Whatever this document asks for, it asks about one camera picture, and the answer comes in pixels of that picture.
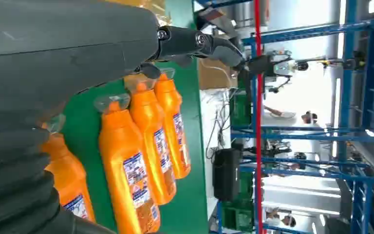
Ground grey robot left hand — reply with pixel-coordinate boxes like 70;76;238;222
0;0;245;125

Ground orange detergent bottle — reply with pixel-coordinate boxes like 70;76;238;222
124;75;177;206
41;114;96;223
154;68;192;180
94;94;161;234

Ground yellow sheet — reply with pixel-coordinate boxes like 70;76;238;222
105;0;166;15

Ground brown cardboard box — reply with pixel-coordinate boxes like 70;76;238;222
199;58;238;91

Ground green plastic crate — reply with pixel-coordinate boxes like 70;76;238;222
222;199;255;232
229;90;253;127

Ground black box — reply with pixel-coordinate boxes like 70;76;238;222
212;148;242;201

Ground red vertical pole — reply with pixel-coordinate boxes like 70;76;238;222
254;0;265;234

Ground background humanoid robot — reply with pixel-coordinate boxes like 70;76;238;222
247;49;310;94

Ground person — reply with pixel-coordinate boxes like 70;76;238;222
263;106;318;126
265;207;298;229

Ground blue metal rack frame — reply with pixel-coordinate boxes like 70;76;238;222
195;0;374;234

